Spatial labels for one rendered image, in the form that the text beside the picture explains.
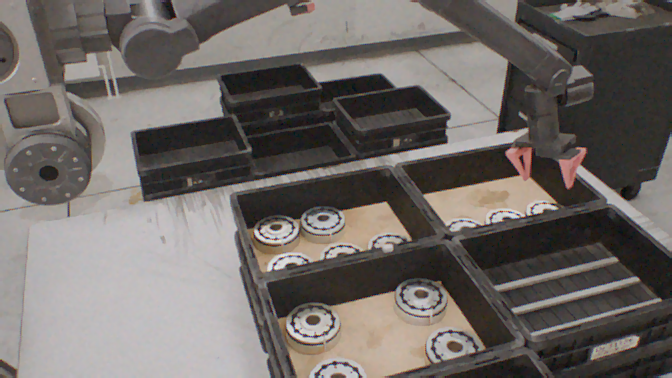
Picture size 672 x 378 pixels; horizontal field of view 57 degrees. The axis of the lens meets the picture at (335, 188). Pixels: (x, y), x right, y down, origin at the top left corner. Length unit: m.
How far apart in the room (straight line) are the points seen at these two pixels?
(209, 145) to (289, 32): 1.93
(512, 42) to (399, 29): 3.51
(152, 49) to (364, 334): 0.67
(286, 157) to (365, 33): 2.06
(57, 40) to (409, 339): 0.79
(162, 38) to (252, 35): 3.40
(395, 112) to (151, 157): 1.03
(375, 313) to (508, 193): 0.55
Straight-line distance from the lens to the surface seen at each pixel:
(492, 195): 1.62
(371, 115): 2.68
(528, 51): 1.15
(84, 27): 0.86
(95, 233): 1.78
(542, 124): 1.27
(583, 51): 2.56
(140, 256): 1.66
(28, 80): 0.88
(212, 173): 2.26
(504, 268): 1.41
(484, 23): 1.06
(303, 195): 1.46
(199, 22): 0.87
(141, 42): 0.85
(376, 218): 1.50
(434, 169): 1.56
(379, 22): 4.52
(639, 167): 3.13
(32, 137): 1.19
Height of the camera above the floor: 1.73
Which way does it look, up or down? 34 degrees down
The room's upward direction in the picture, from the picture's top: straight up
